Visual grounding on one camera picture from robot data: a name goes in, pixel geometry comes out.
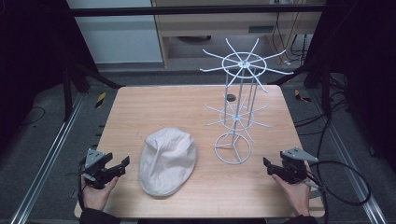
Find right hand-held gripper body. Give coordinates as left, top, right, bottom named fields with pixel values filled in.
left=279, top=147, right=319, bottom=185

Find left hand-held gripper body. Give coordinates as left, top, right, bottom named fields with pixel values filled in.
left=78, top=148, right=114, bottom=190

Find white cap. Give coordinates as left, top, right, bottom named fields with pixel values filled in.
left=138, top=127, right=198, bottom=198

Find white wire display rack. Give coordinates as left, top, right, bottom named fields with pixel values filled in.
left=199, top=37, right=294, bottom=165

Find person's right hand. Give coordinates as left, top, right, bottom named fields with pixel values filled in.
left=271, top=173, right=312, bottom=217

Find person's left hand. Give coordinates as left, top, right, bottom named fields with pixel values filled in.
left=80, top=175, right=120, bottom=212

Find yellow black striped tape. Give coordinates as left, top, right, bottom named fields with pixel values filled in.
left=293, top=89, right=312, bottom=104
left=94, top=91, right=107, bottom=109

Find black metal stand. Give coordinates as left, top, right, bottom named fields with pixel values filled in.
left=61, top=57, right=124, bottom=123
left=276, top=57, right=332, bottom=119

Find black curtain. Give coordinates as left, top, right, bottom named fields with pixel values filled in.
left=0, top=0, right=99, bottom=153
left=306, top=0, right=396, bottom=174

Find white cabinet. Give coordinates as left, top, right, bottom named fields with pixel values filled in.
left=65, top=0, right=164, bottom=65

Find light wooden desk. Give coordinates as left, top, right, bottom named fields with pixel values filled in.
left=150, top=0, right=326, bottom=68

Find black horizontal crossbar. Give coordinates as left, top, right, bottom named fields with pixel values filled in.
left=65, top=4, right=328, bottom=18

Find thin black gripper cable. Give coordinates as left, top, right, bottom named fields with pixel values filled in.
left=65, top=160, right=88, bottom=210

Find grey cable plug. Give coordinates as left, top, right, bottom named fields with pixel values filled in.
left=304, top=180, right=327, bottom=200

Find aluminium floor rail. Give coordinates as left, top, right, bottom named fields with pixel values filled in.
left=309, top=89, right=389, bottom=224
left=8, top=92, right=86, bottom=224

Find black floor cables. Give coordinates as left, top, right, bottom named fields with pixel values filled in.
left=293, top=73, right=354, bottom=137

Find black looped gripper cable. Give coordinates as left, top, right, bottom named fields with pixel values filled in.
left=306, top=160, right=372, bottom=224

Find thin black floor cable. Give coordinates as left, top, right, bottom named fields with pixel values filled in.
left=19, top=105, right=47, bottom=127

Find hanging black cables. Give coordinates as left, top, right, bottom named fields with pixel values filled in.
left=271, top=11, right=310, bottom=67

